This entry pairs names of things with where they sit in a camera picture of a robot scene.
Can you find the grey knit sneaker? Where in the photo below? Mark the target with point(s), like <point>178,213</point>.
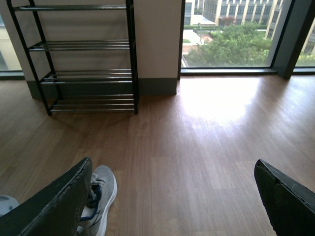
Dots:
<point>103,191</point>

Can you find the black metal shoe rack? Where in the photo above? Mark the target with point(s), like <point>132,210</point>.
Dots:
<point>81,53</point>

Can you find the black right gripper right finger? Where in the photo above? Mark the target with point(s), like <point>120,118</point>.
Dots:
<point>290,206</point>

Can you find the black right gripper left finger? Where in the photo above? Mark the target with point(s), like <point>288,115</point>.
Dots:
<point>55,210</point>

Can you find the light blue right slipper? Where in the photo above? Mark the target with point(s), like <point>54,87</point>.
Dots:
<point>7,204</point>

